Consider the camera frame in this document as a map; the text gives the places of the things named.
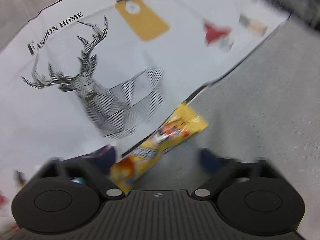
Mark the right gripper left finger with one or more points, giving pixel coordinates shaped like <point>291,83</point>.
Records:
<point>95,168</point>

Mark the yellow snack bar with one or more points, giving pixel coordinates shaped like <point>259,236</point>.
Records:
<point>182,124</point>

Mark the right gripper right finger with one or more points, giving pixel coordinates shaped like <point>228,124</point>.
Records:
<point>223,172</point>

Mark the light blue snack bar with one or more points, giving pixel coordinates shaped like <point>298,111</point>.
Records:
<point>78,180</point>

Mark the deer print white cloth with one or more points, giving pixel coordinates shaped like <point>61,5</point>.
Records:
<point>89,73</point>

